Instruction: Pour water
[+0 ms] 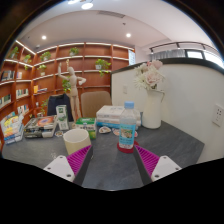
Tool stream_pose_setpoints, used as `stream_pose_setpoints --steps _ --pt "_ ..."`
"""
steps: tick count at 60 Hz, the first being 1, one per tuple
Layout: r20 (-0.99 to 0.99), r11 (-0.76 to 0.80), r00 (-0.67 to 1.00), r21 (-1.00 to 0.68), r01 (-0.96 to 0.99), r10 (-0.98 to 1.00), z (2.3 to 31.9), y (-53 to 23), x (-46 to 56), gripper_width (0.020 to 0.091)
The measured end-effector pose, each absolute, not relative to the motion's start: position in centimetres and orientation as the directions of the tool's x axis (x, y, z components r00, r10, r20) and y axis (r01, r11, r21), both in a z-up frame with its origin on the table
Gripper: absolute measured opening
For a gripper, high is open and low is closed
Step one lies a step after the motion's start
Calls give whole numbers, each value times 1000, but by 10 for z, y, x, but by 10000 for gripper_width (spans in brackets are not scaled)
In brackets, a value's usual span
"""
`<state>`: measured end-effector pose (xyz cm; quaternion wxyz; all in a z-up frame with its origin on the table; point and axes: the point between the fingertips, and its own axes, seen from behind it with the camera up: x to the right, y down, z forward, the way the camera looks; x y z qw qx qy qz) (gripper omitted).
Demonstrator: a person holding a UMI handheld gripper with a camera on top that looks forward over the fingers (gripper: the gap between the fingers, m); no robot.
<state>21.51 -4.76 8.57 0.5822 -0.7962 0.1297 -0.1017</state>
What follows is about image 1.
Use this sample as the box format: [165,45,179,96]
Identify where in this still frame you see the blue white tissue pack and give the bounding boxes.
[95,118,142,130]

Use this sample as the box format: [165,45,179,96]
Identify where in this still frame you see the grey curtain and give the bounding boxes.
[150,49,187,62]

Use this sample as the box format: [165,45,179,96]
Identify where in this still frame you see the ceiling air vent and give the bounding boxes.
[97,9,126,19]

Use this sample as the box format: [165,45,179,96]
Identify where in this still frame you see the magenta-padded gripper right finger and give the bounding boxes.
[133,145,183,186]

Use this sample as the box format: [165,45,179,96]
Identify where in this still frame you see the pink white flower bouquet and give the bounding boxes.
[133,59,166,92]

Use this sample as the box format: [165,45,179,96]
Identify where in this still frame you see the window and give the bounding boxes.
[184,49,224,69]

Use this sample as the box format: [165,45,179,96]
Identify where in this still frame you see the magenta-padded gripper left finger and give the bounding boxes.
[43,144,95,187]

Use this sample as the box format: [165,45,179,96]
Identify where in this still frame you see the white wall socket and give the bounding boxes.
[211,103,224,128]

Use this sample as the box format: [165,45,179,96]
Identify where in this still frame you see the recessed ceiling downlights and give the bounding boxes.
[40,32,133,41]

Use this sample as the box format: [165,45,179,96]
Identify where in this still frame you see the orange wooden shelf unit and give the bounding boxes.
[0,39,136,148]

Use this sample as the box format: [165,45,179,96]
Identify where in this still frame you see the multi-bulb ceiling lamp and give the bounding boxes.
[67,0,95,10]

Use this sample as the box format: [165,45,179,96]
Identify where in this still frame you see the wooden artist mannequin figure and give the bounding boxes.
[57,59,88,122]

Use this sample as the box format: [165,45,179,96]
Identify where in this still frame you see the tan upholstered chair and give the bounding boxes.
[80,90,113,119]

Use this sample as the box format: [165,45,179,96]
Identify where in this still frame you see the white ceramic vase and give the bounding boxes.
[141,89,166,130]

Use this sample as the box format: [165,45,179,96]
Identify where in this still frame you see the clear blue-capped water bottle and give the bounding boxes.
[118,101,138,150]

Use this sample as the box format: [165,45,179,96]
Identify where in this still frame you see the cream mug with beaded handle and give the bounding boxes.
[62,128,92,156]

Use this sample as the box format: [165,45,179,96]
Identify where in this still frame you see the flat green white box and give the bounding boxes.
[74,117,98,140]

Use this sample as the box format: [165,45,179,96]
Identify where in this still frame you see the black office chair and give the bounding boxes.
[46,93,75,123]

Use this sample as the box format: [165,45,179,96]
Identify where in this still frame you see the flat round red coaster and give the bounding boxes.
[116,140,139,154]

